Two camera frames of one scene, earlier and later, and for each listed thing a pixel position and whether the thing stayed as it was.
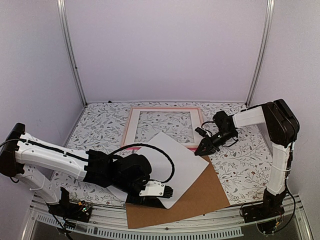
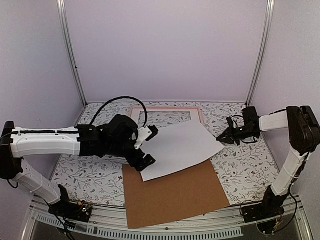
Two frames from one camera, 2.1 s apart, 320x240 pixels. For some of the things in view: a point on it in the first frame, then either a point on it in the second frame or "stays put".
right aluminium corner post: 265,33 stays put
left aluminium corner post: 62,13 stays put
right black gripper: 210,148 → 228,133
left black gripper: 146,198 → 145,163
